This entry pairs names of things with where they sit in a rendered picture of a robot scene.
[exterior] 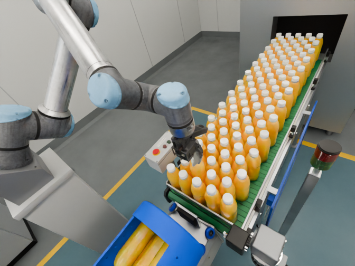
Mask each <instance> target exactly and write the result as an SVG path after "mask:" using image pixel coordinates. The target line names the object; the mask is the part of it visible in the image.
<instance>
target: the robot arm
mask: <svg viewBox="0 0 355 266"><path fill-rule="evenodd" d="M32 1H33V2H34V4H35V6H36V7H37V8H38V9H39V10H40V11H41V12H42V13H44V14H45V15H47V16H48V18H49V19H50V21H51V23H52V24H53V26H54V27H55V29H56V31H57V32H58V38H57V43H56V46H55V51H54V56H53V61H52V66H51V71H50V76H49V80H48V86H47V89H46V94H45V99H44V103H42V104H40V105H39V106H38V110H37V111H32V109H31V108H29V107H27V106H22V105H17V104H2V105H0V170H9V169H17V168H21V167H24V166H27V165H29V164H30V163H31V162H32V161H33V154H32V152H31V149H30V147H29V143H30V140H40V139H53V138H63V137H68V136H70V135H71V134H72V132H73V130H74V117H73V115H72V114H71V111H70V110H69V109H68V107H69V103H70V99H71V95H72V92H73V87H74V84H75V81H76V77H77V73H78V69H79V67H80V68H81V70H82V71H83V73H84V75H85V76H86V78H87V79H88V86H87V90H88V94H89V99H90V100H91V102H92V103H93V104H94V105H95V106H97V107H99V108H104V109H125V110H141V111H148V112H152V113H155V114H158V115H162V116H164V117H165V119H166V122H167V125H168V127H169V130H170V133H171V135H172V137H171V141H172V143H173V146H172V147H171V148H172V151H173V154H174V155H176V156H178V157H180V160H186V161H188V162H189V161H190V160H191V159H192V157H193V163H192V166H193V167H194V166H195V165H196V164H197V163H198V164H200V163H201V161H202V156H203V149H202V147H201V145H200V144H199V141H198V140H197V139H196V138H195V137H197V136H200V135H203V134H206V133H207V131H208V127H205V126H203V125H200V124H198V125H195V123H194V119H193V114H192V109H191V104H190V96H189V94H188V91H187V88H186V87H185V85H183V84H181V83H179V82H168V83H165V84H163V85H161V86H157V85H151V84H146V83H142V82H137V81H133V80H129V79H125V78H123V77H122V75H121V74H120V73H119V71H118V70H117V69H116V68H115V67H114V66H113V64H112V63H111V62H110V60H109V59H108V58H107V56H106V55H105V53H104V52H103V50H102V49H101V48H100V46H99V45H98V44H97V42H96V41H95V39H94V38H93V37H92V36H91V34H90V33H89V30H90V28H93V27H95V26H96V25H97V23H98V20H99V9H98V6H97V3H96V2H95V1H94V0H32ZM173 149H174V150H175V152H174V150H173Z"/></svg>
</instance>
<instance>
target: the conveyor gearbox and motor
mask: <svg viewBox="0 0 355 266"><path fill-rule="evenodd" d="M256 226H257V227H256V229H255V231H252V233H251V235H250V237H251V238H252V240H251V244H250V251H251V259H252V261H253V263H254V264H255V266H288V265H287V264H286V262H287V259H288V257H287V256H286V255H284V254H283V248H284V244H285V243H286V241H287V240H286V237H285V236H284V235H282V234H280V233H278V232H276V231H274V230H273V229H271V228H270V227H267V226H266V225H264V224H260V226H258V224H256Z"/></svg>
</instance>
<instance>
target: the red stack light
mask: <svg viewBox="0 0 355 266"><path fill-rule="evenodd" d="M339 154H340V153H339ZM339 154H337V155H329V154H326V153H324V152H322V151H320V150H319V148H318V146H316V149H315V151H314V155H315V157H316V158H317V159H319V160H320V161H323V162H326V163H331V162H334V161H335V160H336V159H337V158H338V156H339Z"/></svg>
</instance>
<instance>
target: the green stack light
mask: <svg viewBox="0 0 355 266"><path fill-rule="evenodd" d="M334 162H335V161H334ZM334 162H331V163H326V162H323V161H320V160H319V159H317V158H316V157H315V155H314V153H313V155H312V157H311V159H310V163H311V165H312V166H313V167H314V168H316V169H318V170H329V169H330V168H331V167H332V165H333V164H334Z"/></svg>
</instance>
